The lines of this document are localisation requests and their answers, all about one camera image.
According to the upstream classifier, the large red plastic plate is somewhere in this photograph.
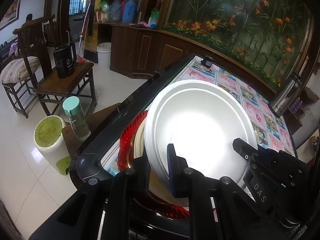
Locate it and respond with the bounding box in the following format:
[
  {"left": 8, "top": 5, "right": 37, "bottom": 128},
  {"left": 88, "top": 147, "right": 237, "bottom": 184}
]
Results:
[{"left": 119, "top": 110, "right": 192, "bottom": 220}]

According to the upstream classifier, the dark wooden chair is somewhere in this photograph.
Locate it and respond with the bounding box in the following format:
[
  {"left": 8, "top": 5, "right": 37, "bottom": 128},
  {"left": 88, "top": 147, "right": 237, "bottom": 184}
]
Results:
[{"left": 0, "top": 14, "right": 57, "bottom": 119}]

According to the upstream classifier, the blue thermos jug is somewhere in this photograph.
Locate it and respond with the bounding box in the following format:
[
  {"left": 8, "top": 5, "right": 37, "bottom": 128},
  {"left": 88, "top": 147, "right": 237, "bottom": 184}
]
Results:
[{"left": 122, "top": 0, "right": 135, "bottom": 23}]

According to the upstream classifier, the white plastic bucket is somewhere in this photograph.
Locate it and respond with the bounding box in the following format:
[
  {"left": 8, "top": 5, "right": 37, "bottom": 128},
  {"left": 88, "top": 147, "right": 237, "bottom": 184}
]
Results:
[{"left": 97, "top": 42, "right": 112, "bottom": 69}]

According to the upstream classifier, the striped seat cushion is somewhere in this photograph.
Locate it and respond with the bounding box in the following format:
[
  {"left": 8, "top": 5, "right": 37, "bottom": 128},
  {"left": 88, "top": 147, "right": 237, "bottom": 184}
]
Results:
[{"left": 0, "top": 56, "right": 40, "bottom": 84}]

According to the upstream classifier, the printed colourful tablecloth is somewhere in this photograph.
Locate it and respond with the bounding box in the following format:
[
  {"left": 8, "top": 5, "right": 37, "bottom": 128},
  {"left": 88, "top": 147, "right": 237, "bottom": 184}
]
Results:
[{"left": 100, "top": 55, "right": 297, "bottom": 213}]

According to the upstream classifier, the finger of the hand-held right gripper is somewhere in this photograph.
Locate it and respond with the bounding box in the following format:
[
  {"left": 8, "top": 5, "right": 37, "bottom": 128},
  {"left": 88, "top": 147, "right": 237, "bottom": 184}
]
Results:
[
  {"left": 257, "top": 146, "right": 274, "bottom": 157},
  {"left": 232, "top": 137, "right": 259, "bottom": 162}
]

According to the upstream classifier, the cream ribbed plastic bowl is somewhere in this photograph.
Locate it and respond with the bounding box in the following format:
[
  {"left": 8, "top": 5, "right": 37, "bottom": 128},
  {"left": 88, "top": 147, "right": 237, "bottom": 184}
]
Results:
[{"left": 134, "top": 124, "right": 192, "bottom": 207}]

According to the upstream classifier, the white green trash bin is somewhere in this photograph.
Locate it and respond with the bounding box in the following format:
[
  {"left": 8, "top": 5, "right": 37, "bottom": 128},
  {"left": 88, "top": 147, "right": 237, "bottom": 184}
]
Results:
[{"left": 34, "top": 115, "right": 72, "bottom": 176}]

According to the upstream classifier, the metal handled mop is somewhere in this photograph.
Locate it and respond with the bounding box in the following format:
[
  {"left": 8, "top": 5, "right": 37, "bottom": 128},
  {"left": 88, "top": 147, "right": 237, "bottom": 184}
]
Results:
[{"left": 77, "top": 4, "right": 92, "bottom": 63}]

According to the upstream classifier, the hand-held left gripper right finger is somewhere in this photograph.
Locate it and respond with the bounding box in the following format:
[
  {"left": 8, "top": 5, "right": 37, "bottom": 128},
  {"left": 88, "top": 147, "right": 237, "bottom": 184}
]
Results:
[{"left": 166, "top": 144, "right": 275, "bottom": 240}]

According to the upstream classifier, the wooden cabinet counter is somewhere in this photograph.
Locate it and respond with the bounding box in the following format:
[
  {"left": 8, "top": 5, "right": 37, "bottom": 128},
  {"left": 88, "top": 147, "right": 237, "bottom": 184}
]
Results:
[{"left": 94, "top": 21, "right": 283, "bottom": 95}]

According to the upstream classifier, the brown wooden stool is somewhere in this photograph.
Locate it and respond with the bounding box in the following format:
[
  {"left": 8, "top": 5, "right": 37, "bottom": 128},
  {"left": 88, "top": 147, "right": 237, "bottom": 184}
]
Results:
[{"left": 61, "top": 102, "right": 122, "bottom": 155}]

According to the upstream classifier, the green lidded water bottle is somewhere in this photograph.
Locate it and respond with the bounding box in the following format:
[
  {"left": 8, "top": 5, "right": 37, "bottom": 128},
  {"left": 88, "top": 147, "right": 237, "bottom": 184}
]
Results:
[{"left": 62, "top": 96, "right": 91, "bottom": 142}]

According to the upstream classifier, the framed wall painting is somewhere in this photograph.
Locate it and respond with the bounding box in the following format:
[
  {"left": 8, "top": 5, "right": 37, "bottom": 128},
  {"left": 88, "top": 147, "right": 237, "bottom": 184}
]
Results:
[{"left": 0, "top": 0, "right": 22, "bottom": 32}]

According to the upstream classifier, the black electric kettle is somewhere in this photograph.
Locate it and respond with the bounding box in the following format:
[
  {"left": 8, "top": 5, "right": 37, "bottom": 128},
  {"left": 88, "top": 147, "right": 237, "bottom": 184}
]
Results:
[{"left": 52, "top": 42, "right": 77, "bottom": 79}]

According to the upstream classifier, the stainless steel thermos flask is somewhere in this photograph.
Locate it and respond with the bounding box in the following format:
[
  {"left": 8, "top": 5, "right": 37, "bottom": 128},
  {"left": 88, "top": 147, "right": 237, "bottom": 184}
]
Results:
[{"left": 270, "top": 72, "right": 303, "bottom": 118}]

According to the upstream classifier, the small black box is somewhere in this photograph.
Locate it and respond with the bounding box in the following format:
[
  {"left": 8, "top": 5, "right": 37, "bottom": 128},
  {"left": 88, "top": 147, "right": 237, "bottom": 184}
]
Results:
[{"left": 201, "top": 54, "right": 214, "bottom": 67}]

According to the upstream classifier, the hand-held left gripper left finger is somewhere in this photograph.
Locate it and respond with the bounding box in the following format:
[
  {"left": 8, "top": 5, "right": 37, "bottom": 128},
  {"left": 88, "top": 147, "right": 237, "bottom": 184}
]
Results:
[{"left": 29, "top": 155, "right": 152, "bottom": 240}]

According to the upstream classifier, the green white plastic bag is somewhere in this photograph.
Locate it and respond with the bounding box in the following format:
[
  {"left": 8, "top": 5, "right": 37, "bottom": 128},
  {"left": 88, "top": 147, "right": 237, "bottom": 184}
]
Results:
[
  {"left": 99, "top": 0, "right": 110, "bottom": 22},
  {"left": 149, "top": 4, "right": 160, "bottom": 30}
]

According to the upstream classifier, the flower garden wall mural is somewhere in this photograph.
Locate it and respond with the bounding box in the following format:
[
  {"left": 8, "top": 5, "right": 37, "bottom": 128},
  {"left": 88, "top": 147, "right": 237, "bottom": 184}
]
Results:
[{"left": 164, "top": 0, "right": 313, "bottom": 90}]

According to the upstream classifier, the grey thermos jug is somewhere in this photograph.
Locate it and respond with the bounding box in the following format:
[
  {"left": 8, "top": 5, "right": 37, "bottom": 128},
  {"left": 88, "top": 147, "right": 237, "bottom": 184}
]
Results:
[{"left": 109, "top": 0, "right": 123, "bottom": 22}]

